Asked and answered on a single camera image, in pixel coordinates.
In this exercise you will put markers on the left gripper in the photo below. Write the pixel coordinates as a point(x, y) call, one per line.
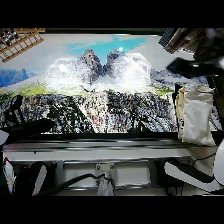
point(45, 125)

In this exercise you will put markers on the white garment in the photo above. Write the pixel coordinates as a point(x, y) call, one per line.
point(198, 120)

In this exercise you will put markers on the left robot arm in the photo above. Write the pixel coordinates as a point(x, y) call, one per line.
point(16, 130)

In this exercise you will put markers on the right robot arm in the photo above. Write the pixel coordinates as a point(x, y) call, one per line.
point(196, 68)

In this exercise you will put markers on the wooden lattice rack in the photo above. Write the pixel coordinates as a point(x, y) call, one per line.
point(20, 43)

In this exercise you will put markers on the beige garment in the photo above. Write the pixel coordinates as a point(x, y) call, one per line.
point(180, 113)

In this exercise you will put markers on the silver frame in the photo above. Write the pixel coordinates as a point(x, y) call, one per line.
point(100, 155)

